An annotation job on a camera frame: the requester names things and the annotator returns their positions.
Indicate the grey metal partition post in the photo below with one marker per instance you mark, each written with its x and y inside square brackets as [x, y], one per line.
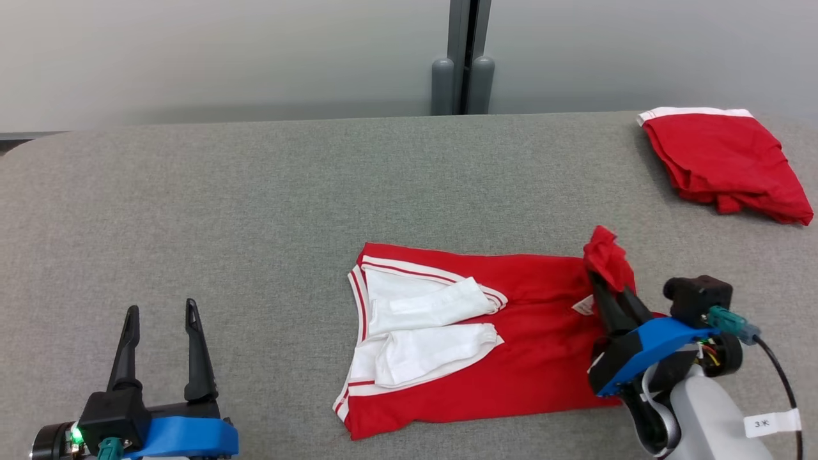
[461, 57]

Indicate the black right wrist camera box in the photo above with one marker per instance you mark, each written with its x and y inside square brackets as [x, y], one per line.
[696, 297]

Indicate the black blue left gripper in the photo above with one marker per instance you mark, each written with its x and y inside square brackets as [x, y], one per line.
[172, 437]

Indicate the red shorts with white trim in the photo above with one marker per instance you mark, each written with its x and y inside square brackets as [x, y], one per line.
[722, 160]

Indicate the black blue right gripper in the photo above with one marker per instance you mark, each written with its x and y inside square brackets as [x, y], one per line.
[645, 351]

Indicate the red white jersey shirt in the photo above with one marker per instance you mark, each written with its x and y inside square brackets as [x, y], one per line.
[537, 358]

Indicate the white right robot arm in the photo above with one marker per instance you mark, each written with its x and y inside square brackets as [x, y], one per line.
[703, 421]

